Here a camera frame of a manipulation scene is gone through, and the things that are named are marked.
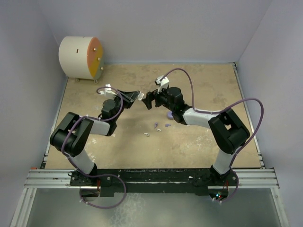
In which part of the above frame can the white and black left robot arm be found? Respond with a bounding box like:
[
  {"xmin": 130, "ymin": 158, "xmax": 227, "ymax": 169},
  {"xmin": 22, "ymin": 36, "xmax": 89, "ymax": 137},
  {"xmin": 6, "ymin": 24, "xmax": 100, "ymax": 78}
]
[{"xmin": 50, "ymin": 85, "xmax": 144, "ymax": 185}]

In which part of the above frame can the white earbud charging case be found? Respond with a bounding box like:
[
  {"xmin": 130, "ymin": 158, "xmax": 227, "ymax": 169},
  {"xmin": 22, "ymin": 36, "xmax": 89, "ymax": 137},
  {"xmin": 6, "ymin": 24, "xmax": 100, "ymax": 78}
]
[{"xmin": 137, "ymin": 92, "xmax": 144, "ymax": 101}]

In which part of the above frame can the white cylinder with orange face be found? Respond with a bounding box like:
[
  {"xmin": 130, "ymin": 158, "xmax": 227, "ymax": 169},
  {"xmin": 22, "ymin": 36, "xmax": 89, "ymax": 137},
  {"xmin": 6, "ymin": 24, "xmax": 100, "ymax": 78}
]
[{"xmin": 58, "ymin": 36, "xmax": 104, "ymax": 83}]

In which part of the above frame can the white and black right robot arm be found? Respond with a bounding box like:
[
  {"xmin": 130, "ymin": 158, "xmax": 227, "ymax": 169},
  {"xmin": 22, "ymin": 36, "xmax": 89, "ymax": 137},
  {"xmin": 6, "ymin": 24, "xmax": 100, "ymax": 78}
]
[{"xmin": 142, "ymin": 87, "xmax": 250, "ymax": 185}]

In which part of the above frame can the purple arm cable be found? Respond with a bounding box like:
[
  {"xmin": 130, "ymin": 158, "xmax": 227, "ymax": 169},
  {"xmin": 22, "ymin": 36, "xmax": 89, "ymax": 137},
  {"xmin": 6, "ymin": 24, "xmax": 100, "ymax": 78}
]
[
  {"xmin": 61, "ymin": 86, "xmax": 127, "ymax": 209},
  {"xmin": 162, "ymin": 68, "xmax": 265, "ymax": 203}
]

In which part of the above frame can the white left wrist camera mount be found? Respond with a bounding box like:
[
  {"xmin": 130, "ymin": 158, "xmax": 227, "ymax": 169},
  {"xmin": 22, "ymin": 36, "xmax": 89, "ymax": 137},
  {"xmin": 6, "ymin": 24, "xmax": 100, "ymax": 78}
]
[{"xmin": 103, "ymin": 84, "xmax": 116, "ymax": 99}]

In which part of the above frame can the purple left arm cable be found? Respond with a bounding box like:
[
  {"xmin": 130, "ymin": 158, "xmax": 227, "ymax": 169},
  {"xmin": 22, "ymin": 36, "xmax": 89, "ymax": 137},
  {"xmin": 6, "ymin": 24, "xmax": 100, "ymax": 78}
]
[{"xmin": 61, "ymin": 86, "xmax": 127, "ymax": 209}]

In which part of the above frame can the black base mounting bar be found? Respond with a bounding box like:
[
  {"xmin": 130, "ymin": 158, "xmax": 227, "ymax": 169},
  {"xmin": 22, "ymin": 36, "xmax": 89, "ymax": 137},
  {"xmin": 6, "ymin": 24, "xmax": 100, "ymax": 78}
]
[{"xmin": 68, "ymin": 168, "xmax": 239, "ymax": 199}]

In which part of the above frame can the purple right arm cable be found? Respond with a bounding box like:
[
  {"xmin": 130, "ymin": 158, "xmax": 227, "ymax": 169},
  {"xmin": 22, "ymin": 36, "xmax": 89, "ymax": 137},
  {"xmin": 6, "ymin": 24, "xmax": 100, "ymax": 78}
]
[{"xmin": 162, "ymin": 68, "xmax": 265, "ymax": 203}]

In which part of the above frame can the purple earbud charging case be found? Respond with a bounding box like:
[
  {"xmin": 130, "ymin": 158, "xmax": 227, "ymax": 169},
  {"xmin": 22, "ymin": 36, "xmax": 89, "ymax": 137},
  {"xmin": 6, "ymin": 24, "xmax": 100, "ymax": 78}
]
[{"xmin": 167, "ymin": 111, "xmax": 174, "ymax": 120}]

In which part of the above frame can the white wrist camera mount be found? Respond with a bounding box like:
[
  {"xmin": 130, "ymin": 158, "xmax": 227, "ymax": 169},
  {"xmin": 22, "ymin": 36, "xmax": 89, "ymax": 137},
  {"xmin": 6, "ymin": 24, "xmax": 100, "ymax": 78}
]
[
  {"xmin": 103, "ymin": 84, "xmax": 116, "ymax": 99},
  {"xmin": 155, "ymin": 75, "xmax": 169, "ymax": 94}
]

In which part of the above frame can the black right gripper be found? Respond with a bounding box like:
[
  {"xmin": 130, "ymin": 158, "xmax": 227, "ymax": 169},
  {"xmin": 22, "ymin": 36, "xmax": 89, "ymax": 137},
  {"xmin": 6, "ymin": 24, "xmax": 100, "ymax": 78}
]
[{"xmin": 142, "ymin": 86, "xmax": 175, "ymax": 112}]

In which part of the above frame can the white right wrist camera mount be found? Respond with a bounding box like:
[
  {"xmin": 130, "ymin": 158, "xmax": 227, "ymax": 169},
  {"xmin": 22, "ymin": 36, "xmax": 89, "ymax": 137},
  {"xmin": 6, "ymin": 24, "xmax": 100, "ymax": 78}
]
[{"xmin": 155, "ymin": 75, "xmax": 169, "ymax": 94}]

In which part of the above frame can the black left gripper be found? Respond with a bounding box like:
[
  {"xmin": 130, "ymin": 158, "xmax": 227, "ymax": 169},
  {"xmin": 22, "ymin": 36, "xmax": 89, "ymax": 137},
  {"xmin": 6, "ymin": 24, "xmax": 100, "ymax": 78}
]
[{"xmin": 113, "ymin": 90, "xmax": 139, "ymax": 122}]

